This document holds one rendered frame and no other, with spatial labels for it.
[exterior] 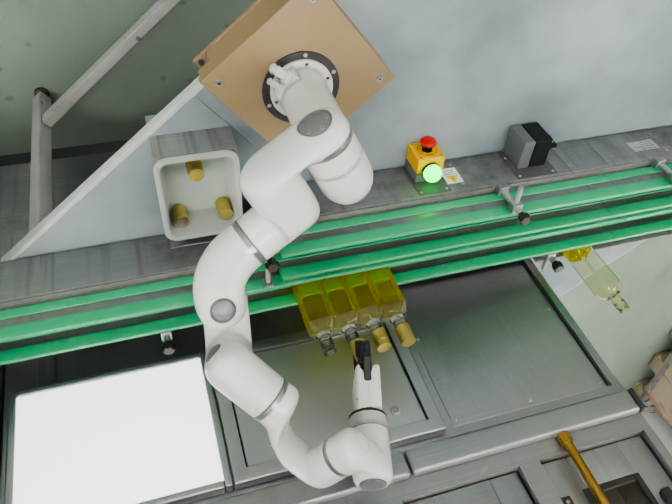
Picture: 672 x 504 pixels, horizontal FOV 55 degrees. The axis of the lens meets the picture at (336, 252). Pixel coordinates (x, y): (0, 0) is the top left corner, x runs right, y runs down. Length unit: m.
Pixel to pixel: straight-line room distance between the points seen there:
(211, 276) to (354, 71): 0.53
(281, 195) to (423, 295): 0.83
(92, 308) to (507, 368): 0.98
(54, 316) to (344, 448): 0.69
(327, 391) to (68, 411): 0.56
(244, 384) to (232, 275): 0.19
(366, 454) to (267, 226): 0.44
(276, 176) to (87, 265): 0.68
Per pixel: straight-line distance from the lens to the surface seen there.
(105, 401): 1.53
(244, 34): 1.25
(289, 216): 1.03
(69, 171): 2.17
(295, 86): 1.23
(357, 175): 1.05
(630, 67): 1.83
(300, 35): 1.25
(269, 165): 0.99
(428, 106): 1.56
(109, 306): 1.48
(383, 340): 1.41
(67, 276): 1.53
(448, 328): 1.69
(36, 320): 1.50
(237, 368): 1.09
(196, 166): 1.40
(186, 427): 1.46
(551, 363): 1.70
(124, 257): 1.54
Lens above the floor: 1.91
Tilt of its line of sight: 41 degrees down
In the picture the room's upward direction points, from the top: 157 degrees clockwise
